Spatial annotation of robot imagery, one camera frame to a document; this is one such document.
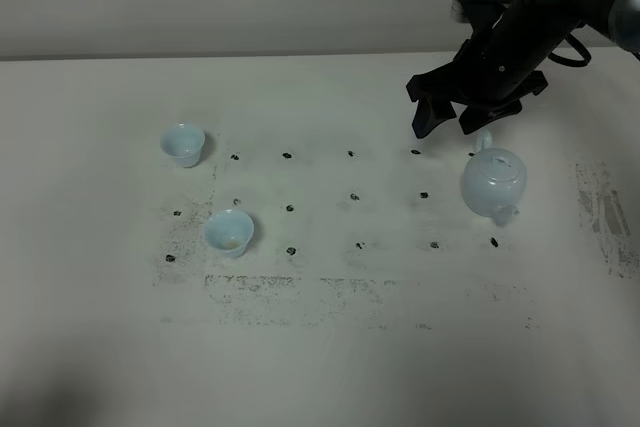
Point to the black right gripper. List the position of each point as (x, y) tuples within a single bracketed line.
[(490, 69)]

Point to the pale blue porcelain teapot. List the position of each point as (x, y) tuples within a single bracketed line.
[(494, 181)]

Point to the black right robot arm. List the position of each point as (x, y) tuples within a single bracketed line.
[(617, 20)]

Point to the near pale blue teacup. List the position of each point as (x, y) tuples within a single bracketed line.
[(229, 231)]

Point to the pale blue teacup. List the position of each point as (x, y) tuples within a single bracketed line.
[(183, 143), (229, 231)]

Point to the far pale blue teacup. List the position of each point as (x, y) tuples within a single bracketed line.
[(183, 143)]

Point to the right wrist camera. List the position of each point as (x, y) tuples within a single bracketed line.
[(481, 15)]

